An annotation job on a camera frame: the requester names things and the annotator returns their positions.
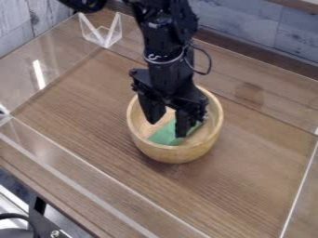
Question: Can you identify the green rectangular stick block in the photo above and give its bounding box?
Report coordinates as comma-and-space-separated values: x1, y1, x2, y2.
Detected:
147, 116, 203, 147

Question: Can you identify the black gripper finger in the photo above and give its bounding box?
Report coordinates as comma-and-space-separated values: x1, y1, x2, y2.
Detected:
137, 89, 167, 125
175, 110, 196, 138

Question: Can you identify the black metal table frame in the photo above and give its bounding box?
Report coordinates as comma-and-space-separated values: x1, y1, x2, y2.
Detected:
28, 195, 72, 238

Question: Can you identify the clear acrylic tray wall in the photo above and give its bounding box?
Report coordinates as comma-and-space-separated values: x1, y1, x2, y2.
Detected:
0, 105, 209, 238

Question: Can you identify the clear acrylic corner bracket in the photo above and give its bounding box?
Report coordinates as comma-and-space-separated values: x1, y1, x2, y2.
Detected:
78, 13, 121, 48

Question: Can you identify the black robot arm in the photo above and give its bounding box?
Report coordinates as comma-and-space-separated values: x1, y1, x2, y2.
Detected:
121, 0, 208, 138

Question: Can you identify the black cable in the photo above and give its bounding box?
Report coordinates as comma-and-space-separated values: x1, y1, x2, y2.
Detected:
0, 213, 33, 231

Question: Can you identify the wooden bowl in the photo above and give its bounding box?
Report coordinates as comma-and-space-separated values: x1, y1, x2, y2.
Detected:
127, 86, 223, 164

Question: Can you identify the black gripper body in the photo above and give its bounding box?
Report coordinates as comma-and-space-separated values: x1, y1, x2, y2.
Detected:
128, 57, 209, 122

